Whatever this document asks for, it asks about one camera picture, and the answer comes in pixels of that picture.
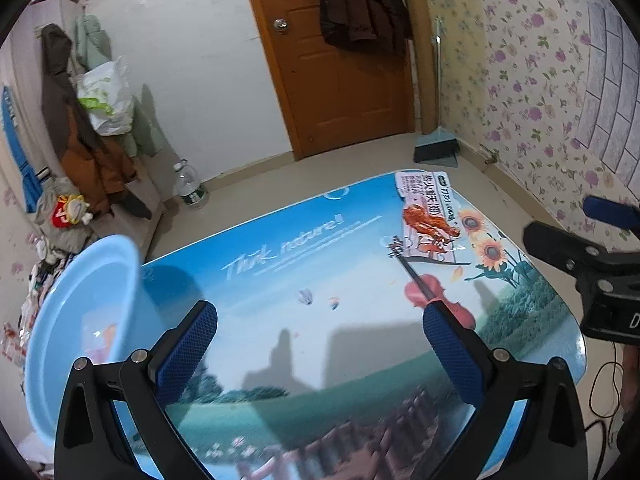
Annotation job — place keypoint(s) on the light blue plastic basin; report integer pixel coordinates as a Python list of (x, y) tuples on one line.
[(65, 310)]

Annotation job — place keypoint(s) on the brown orange hanging jacket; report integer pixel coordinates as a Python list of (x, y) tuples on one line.
[(75, 135)]

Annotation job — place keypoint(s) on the red plush charm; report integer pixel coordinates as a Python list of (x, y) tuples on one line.
[(61, 215)]

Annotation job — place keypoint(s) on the white yellow plush toy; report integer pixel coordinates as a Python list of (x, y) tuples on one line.
[(80, 209)]

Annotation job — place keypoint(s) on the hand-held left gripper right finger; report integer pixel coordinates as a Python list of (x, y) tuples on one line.
[(452, 355)]

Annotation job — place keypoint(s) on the pile of packets and bottles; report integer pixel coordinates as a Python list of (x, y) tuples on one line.
[(25, 305)]

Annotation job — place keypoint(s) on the large clear water jug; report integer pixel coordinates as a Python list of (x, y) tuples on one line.
[(190, 190)]

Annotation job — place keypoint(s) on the grey shoulder bag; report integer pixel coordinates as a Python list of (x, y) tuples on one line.
[(50, 235)]

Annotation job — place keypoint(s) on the red printed snack packet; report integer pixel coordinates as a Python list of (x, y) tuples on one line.
[(427, 210)]

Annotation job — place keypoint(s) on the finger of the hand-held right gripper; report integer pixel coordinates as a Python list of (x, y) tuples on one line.
[(607, 211), (555, 245)]

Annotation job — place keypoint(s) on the pale green hanging jacket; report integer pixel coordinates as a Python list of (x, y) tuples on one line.
[(92, 35)]

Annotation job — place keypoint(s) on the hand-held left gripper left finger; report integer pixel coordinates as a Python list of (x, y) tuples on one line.
[(185, 355)]

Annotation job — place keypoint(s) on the broom with dustpan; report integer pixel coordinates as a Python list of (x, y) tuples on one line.
[(437, 147)]

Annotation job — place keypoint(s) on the dark brown jacket on door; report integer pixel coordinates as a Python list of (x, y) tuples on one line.
[(360, 5)]

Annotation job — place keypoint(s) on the metal door knob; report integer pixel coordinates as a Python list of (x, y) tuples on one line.
[(280, 25)]

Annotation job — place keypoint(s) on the white green plastic bag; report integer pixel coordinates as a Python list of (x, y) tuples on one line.
[(107, 95)]

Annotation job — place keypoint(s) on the brown wooden door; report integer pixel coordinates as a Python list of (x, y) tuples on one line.
[(310, 85)]

